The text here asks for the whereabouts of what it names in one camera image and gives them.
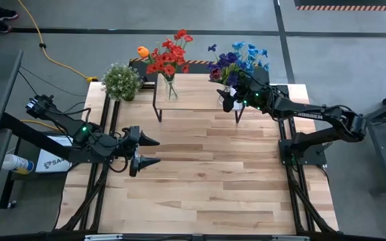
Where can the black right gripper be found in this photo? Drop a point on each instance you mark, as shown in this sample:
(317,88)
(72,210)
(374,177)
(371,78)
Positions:
(253,97)

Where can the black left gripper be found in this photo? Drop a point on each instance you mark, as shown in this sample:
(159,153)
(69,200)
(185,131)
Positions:
(131,140)

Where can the clear glass vase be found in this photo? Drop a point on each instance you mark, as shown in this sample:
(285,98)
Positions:
(226,89)
(171,92)

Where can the dark red artificial tulip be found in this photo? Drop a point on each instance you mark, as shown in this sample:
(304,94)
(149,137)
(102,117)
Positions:
(215,74)

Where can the purple artificial flower bunch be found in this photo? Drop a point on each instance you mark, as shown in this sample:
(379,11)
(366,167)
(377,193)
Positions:
(226,60)

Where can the blue artificial flower bunch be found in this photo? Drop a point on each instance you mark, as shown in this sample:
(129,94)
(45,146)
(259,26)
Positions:
(250,55)

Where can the red artificial flower bunch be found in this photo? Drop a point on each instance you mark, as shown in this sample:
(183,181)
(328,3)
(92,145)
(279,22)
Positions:
(169,58)

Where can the orange artificial tulip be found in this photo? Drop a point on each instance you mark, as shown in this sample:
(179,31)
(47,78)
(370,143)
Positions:
(143,51)

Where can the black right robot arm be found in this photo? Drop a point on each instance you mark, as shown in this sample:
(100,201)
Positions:
(313,114)

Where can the wooden shelf with black legs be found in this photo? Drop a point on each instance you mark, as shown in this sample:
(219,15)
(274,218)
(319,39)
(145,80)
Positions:
(193,93)

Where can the black hazard-striped floor mat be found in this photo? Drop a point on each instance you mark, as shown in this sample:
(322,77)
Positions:
(198,68)
(347,2)

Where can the potted green white-flowered plant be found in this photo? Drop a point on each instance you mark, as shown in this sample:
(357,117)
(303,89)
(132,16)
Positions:
(121,82)

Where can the white cardboard box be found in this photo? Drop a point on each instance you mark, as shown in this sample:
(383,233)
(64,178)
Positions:
(49,165)

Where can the white spray bottle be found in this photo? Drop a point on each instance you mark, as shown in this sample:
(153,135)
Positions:
(17,164)

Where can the black aluminium table frame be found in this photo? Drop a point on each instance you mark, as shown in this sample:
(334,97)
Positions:
(293,194)

